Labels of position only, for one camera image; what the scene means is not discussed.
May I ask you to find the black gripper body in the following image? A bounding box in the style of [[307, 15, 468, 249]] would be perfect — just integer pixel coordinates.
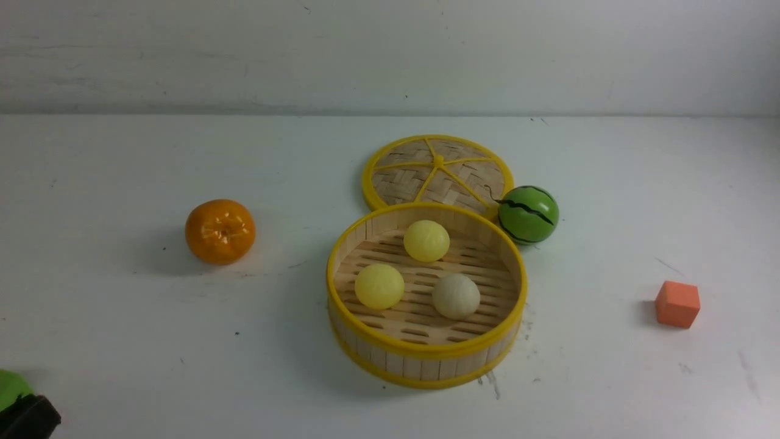
[[1, 394, 62, 438]]

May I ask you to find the yellow bun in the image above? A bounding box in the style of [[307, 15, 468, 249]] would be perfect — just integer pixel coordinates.
[[402, 219, 450, 262], [355, 264, 405, 310]]

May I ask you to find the beige bun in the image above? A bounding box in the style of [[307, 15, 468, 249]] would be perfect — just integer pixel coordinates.
[[431, 273, 480, 320]]

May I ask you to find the bamboo steamer tray yellow rim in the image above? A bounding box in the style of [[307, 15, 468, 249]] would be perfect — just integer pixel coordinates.
[[326, 203, 527, 389]]

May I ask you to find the woven bamboo steamer lid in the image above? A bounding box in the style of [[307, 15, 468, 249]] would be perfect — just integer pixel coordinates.
[[360, 134, 516, 221]]

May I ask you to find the green block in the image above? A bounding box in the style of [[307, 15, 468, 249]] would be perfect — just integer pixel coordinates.
[[0, 369, 34, 412]]

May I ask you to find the orange toy tangerine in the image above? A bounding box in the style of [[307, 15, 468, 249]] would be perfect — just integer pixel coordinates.
[[185, 198, 257, 266]]

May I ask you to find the green toy watermelon ball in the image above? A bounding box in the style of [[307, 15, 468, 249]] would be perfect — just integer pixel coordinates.
[[497, 185, 560, 245]]

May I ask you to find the orange cube block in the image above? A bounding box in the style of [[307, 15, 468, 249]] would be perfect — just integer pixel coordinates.
[[654, 280, 700, 330]]

